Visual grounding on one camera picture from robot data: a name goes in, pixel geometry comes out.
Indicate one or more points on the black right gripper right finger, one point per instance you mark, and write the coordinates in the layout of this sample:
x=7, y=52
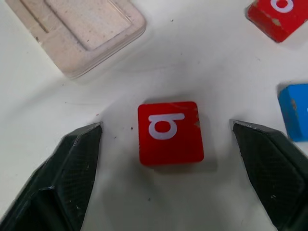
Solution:
x=274, y=173

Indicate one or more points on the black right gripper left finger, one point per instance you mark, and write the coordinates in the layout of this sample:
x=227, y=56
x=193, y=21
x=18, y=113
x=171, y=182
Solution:
x=60, y=183

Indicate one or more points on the blue letter block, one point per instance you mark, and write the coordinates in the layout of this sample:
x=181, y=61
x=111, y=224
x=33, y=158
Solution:
x=294, y=113

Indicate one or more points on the red letter b block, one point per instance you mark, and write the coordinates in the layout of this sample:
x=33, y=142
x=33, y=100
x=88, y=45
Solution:
x=173, y=146

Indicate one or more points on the light wooden tray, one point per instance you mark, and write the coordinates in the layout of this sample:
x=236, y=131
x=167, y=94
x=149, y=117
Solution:
x=79, y=33

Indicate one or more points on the red letter o block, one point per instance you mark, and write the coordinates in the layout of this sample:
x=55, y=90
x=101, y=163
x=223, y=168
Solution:
x=272, y=18

